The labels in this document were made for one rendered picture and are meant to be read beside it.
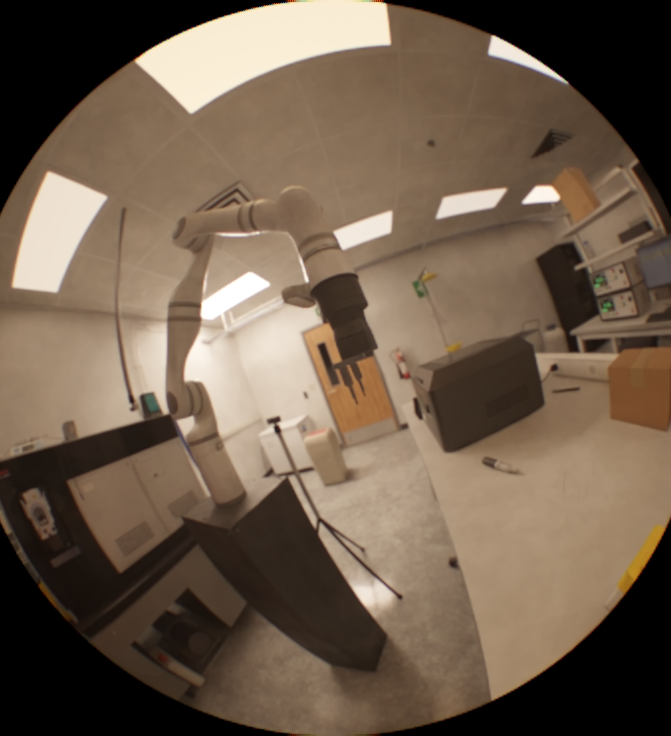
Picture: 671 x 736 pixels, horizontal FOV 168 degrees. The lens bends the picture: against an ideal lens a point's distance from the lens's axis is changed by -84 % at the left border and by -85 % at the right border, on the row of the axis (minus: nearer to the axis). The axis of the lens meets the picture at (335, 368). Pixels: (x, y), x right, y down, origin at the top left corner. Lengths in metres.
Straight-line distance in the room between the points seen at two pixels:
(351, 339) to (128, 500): 1.28
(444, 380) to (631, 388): 0.63
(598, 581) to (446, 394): 0.69
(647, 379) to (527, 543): 0.49
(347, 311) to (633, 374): 0.74
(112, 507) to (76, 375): 1.56
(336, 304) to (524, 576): 0.54
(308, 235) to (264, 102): 1.30
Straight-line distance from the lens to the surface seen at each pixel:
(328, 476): 2.95
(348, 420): 3.93
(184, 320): 0.56
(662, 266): 2.18
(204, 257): 0.62
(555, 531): 0.54
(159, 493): 1.44
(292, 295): 0.34
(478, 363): 0.85
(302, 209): 0.39
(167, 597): 1.42
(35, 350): 2.63
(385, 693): 1.36
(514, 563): 0.50
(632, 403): 0.81
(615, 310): 2.34
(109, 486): 1.32
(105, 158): 1.70
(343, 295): 0.32
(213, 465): 0.59
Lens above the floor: 1.32
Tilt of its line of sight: 1 degrees up
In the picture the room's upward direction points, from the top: 21 degrees counter-clockwise
